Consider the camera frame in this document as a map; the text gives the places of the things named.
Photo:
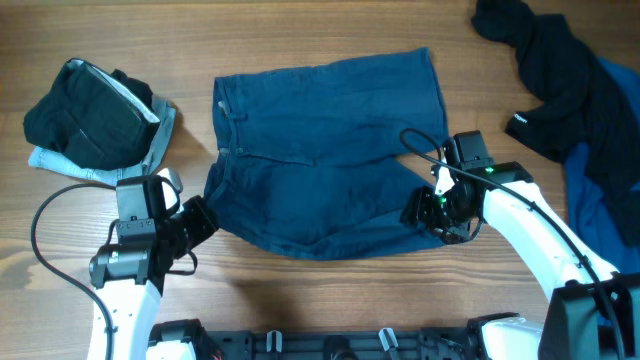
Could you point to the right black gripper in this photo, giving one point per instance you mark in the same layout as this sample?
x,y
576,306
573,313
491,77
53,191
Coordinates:
x,y
419,209

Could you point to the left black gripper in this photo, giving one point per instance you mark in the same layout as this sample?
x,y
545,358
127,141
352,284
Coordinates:
x,y
197,209

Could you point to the dark blue shorts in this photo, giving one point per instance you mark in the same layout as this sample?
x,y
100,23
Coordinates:
x,y
308,157

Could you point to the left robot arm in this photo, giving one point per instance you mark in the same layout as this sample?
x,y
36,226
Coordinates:
x,y
154,229

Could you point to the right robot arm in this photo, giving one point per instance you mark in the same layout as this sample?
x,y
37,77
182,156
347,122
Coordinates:
x,y
593,309

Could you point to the folded black garment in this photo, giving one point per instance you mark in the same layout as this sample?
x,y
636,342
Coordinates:
x,y
95,119

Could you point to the bright blue cloth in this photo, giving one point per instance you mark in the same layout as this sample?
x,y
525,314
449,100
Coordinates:
x,y
613,235

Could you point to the folded light denim jeans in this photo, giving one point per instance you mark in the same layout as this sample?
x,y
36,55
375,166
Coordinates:
x,y
56,162

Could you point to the crumpled black garment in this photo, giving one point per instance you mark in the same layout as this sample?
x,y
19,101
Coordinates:
x,y
581,103

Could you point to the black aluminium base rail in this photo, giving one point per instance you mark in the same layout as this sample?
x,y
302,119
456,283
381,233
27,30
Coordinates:
x,y
423,344

